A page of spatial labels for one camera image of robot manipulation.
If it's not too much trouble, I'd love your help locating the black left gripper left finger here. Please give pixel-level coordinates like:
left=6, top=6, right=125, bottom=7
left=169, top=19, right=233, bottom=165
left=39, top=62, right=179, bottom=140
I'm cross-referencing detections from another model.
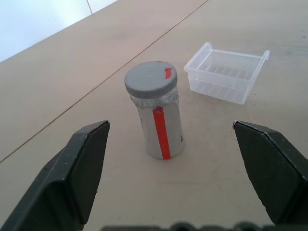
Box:
left=0, top=120, right=111, bottom=231

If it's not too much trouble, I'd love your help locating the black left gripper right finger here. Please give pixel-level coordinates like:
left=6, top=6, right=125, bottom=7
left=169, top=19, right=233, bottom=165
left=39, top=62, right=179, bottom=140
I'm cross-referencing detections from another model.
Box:
left=232, top=120, right=308, bottom=227

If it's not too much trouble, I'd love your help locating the grey jar with red stripe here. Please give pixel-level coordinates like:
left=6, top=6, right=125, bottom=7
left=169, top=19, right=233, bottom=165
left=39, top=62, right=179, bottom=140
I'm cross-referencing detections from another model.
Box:
left=130, top=88, right=185, bottom=160

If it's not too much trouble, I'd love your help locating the clear plastic tray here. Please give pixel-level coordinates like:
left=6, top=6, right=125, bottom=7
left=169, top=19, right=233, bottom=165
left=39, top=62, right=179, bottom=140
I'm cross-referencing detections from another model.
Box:
left=184, top=42, right=270, bottom=105

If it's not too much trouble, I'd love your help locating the grey plastic jar lid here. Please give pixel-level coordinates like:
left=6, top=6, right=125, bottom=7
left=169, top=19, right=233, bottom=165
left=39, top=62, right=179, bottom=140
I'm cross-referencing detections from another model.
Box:
left=124, top=61, right=178, bottom=99

